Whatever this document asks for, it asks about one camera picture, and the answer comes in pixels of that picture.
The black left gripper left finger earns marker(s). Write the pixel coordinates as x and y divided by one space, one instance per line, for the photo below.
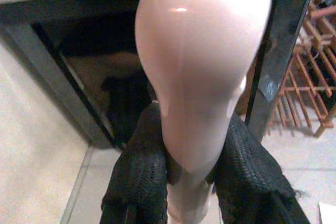
139 171

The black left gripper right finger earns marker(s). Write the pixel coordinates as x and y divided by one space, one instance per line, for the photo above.
252 171

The white paper sheet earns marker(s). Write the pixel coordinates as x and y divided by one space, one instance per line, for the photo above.
328 213

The wooden slatted rack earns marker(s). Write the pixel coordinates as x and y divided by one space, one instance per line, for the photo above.
307 72

